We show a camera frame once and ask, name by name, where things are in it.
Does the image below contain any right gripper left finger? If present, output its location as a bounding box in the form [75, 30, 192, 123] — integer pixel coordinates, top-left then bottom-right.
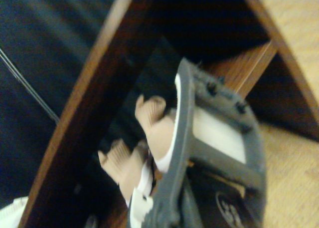
[127, 57, 205, 228]

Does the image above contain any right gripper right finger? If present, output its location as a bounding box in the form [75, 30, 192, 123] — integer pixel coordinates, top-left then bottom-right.
[190, 69, 267, 196]

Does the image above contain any beige shoe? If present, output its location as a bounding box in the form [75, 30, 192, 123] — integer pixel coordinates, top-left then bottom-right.
[134, 94, 180, 174]
[98, 139, 160, 207]

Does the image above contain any brown shoe rack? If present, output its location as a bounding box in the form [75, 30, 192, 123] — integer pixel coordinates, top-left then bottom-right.
[18, 0, 319, 228]

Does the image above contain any black curtain stand pole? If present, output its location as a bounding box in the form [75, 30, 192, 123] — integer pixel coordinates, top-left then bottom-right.
[0, 48, 61, 126]

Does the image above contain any white shoe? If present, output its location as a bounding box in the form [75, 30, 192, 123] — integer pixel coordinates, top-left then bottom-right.
[0, 197, 29, 228]

